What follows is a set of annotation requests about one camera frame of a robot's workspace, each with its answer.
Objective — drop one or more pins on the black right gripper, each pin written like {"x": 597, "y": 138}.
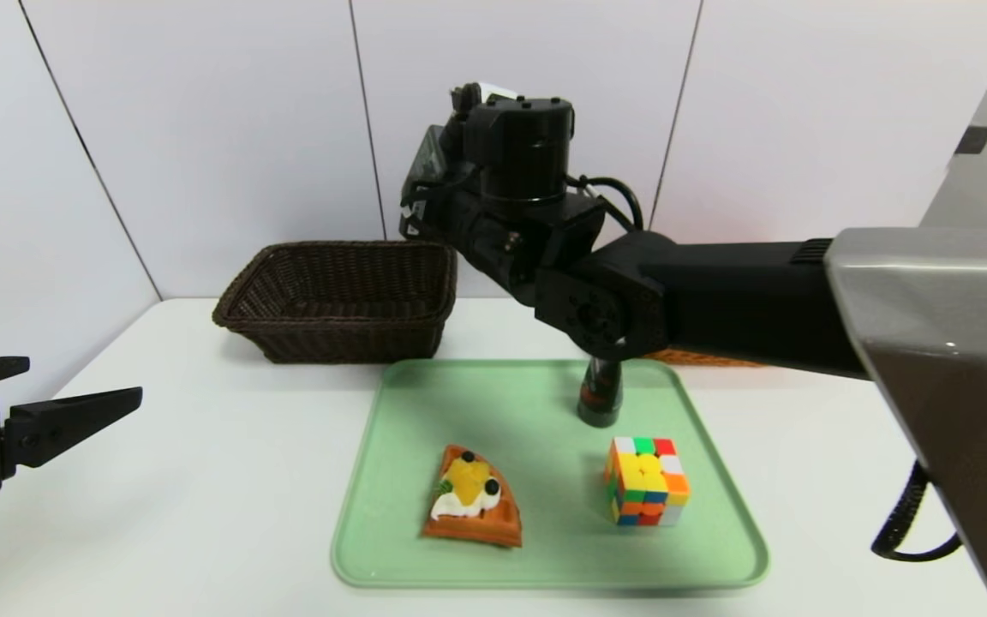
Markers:
{"x": 413, "y": 190}

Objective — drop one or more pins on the dark tube with red label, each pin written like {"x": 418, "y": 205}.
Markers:
{"x": 601, "y": 403}

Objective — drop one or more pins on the toy waffle with cream fruit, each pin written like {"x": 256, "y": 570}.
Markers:
{"x": 472, "y": 512}

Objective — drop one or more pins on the silver and black right arm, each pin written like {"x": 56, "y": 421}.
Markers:
{"x": 759, "y": 291}

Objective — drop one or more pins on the dark brown wicker basket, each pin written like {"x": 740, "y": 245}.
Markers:
{"x": 348, "y": 338}

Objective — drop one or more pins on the orange wicker basket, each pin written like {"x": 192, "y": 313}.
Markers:
{"x": 699, "y": 358}

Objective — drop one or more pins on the light green plastic tray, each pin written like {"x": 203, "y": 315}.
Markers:
{"x": 545, "y": 514}

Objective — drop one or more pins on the multicoloured puzzle cube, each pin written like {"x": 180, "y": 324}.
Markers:
{"x": 648, "y": 484}

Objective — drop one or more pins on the black square wall fitting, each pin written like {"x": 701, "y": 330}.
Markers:
{"x": 972, "y": 140}

